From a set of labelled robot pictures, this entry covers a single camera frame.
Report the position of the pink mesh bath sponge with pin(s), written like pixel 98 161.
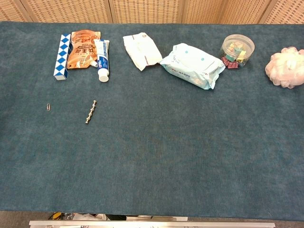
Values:
pixel 286 67

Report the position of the teal felt table mat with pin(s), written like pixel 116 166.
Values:
pixel 152 147

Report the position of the small metal paper clip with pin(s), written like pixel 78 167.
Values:
pixel 48 106

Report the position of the blue white snake puzzle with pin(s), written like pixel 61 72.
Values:
pixel 62 57

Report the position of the clear jar of binder clips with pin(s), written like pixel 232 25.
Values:
pixel 237 50

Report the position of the light blue wet wipes pack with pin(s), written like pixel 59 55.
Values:
pixel 192 65

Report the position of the aluminium profile rail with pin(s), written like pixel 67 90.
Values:
pixel 152 224

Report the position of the white blue toothpaste tube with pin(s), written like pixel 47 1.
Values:
pixel 102 59

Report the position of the white paper tissue pack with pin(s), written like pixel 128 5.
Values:
pixel 142 50

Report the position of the woven bamboo folding screen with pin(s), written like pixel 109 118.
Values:
pixel 152 10

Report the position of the orange spouted drink pouch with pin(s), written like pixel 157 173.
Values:
pixel 82 50

